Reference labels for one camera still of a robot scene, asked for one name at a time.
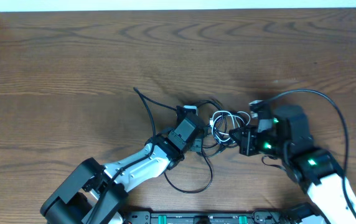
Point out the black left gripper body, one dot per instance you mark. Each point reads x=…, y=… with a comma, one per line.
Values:
x=197, y=144

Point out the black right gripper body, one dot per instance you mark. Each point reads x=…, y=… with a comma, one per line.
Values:
x=244, y=140

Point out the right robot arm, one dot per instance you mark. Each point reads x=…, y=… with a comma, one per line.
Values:
x=284, y=134

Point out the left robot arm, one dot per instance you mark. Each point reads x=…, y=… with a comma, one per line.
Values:
x=93, y=193

